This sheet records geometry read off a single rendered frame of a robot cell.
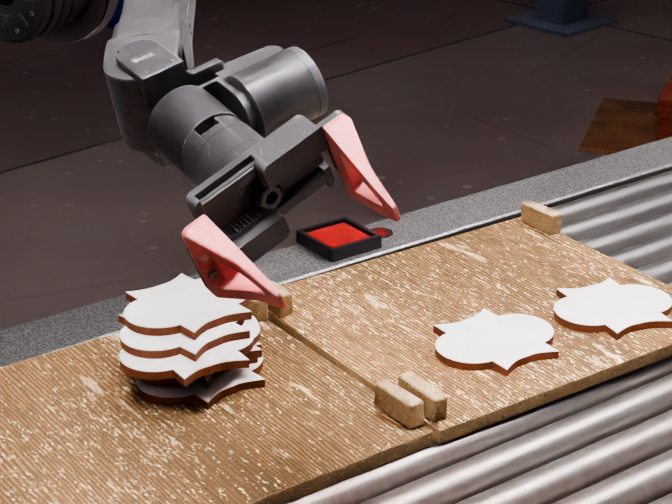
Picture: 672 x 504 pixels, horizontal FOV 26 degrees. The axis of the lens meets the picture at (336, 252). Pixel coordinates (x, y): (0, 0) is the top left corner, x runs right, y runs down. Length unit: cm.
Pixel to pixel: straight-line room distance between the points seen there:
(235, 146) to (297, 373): 49
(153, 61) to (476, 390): 52
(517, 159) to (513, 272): 304
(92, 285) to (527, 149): 163
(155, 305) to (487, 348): 34
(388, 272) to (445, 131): 329
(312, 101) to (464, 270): 64
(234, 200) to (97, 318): 65
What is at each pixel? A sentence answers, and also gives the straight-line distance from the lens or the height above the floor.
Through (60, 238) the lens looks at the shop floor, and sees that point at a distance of 417.
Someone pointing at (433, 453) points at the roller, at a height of 92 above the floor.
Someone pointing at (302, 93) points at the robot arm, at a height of 131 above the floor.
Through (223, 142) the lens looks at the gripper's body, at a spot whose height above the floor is 130.
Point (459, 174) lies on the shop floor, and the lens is 458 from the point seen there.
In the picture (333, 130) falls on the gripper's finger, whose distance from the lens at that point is 98.
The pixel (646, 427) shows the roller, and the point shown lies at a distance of 143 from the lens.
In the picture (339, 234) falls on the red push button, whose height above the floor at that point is 93.
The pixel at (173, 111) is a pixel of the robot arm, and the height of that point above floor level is 131.
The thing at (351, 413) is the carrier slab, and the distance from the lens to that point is 139.
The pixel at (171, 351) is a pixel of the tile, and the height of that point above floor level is 99.
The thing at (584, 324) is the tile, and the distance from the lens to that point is 156.
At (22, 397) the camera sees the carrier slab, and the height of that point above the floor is 94.
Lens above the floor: 164
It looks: 24 degrees down
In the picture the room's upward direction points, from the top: straight up
